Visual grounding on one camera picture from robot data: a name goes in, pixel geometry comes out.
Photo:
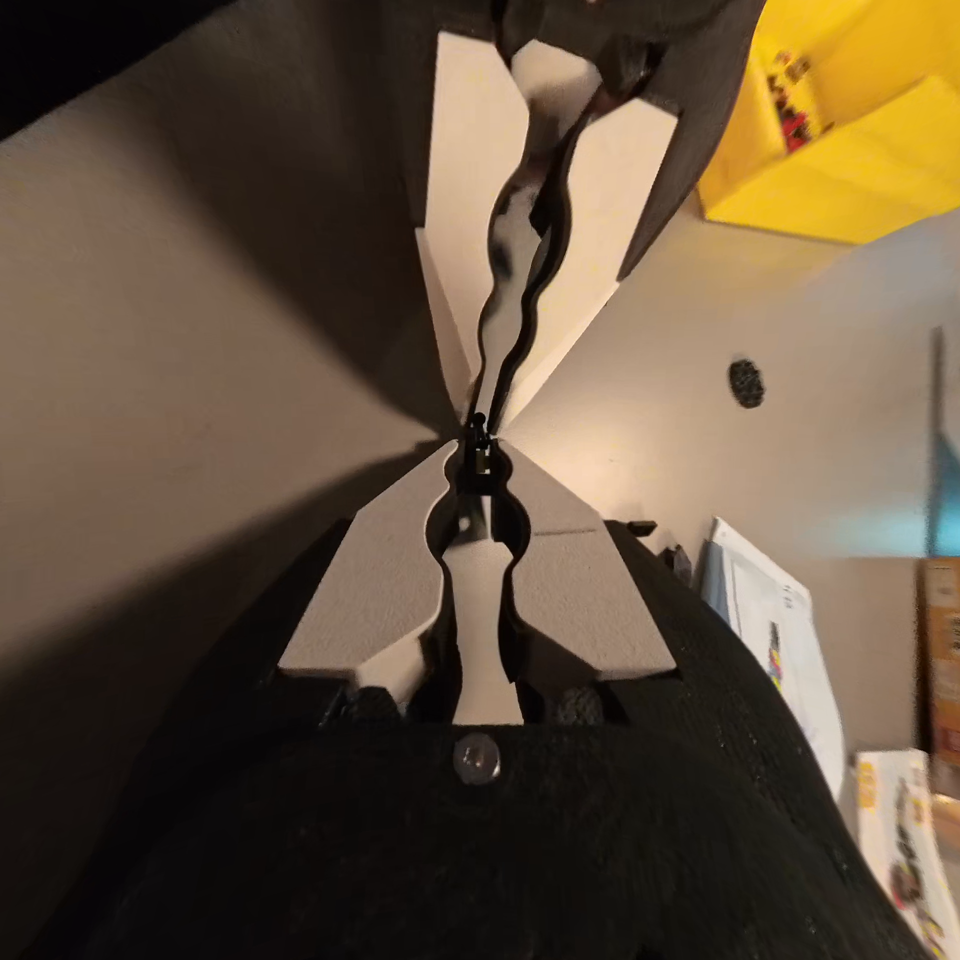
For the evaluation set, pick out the yellow plastic bin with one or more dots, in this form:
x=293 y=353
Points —
x=862 y=172

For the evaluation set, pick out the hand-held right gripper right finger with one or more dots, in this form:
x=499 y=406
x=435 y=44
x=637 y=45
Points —
x=592 y=600

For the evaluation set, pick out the black lego assembly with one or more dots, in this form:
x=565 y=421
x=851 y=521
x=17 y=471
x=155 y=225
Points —
x=472 y=487

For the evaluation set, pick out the pile of small lego pieces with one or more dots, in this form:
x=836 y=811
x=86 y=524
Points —
x=791 y=112

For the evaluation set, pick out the round black lego piece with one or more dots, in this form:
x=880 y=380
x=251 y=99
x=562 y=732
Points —
x=747 y=384

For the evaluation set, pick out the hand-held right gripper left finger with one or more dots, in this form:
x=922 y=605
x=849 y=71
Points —
x=360 y=600

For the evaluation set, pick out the open instruction booklet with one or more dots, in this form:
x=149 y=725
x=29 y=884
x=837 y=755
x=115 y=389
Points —
x=757 y=622

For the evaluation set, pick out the closed instruction booklet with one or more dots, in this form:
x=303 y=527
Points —
x=892 y=825

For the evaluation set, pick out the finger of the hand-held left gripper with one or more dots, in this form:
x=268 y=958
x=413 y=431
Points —
x=607 y=202
x=465 y=150

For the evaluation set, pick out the orange lego box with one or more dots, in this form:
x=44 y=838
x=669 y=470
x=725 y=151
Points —
x=941 y=660

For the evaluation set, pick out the small black lego piece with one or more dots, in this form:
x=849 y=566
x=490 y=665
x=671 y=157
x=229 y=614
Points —
x=477 y=427

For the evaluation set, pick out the flat black lego clip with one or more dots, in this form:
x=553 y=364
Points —
x=643 y=526

